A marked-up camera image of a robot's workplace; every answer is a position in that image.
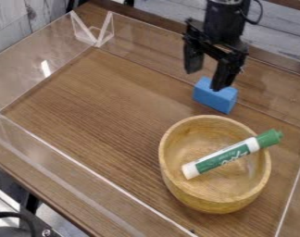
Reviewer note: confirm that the green and white marker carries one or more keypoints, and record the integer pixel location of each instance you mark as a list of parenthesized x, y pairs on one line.
[(230, 153)]

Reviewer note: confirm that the black metal bracket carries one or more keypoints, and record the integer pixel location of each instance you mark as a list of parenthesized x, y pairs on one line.
[(41, 228)]

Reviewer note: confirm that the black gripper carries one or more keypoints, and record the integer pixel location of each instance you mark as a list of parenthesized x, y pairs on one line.
[(215, 37)]

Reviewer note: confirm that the clear acrylic tray wall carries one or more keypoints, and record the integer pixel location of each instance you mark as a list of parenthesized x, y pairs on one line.
[(92, 88)]

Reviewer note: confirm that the light wooden bowl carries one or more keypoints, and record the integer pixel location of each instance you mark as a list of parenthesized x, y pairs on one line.
[(227, 188)]

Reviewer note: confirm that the blue foam block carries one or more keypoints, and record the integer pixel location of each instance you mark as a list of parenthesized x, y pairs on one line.
[(220, 101)]

